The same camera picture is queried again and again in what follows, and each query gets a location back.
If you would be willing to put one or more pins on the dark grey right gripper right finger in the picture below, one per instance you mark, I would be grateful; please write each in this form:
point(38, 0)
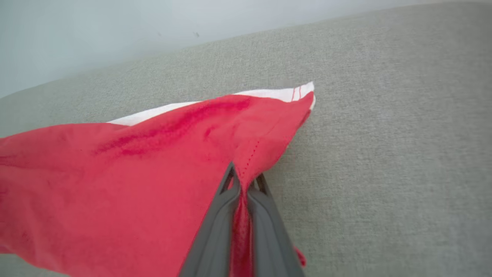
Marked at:
point(269, 238)

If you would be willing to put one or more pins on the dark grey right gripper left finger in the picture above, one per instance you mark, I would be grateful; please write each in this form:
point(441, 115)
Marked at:
point(215, 238)

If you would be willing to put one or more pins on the red and white jersey shirt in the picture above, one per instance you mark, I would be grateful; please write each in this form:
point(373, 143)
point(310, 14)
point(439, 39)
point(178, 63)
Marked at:
point(115, 184)

